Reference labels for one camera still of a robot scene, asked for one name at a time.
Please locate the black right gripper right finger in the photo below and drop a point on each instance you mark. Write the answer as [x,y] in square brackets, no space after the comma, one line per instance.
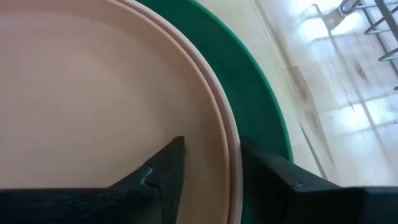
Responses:
[280,193]

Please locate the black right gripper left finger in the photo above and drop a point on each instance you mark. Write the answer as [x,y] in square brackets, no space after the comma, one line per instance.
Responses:
[149,193]

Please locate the pink plate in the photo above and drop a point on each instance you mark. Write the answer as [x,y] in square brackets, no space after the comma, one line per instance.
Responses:
[217,90]
[93,93]

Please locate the green bowl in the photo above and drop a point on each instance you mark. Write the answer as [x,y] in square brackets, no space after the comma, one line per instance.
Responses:
[242,81]

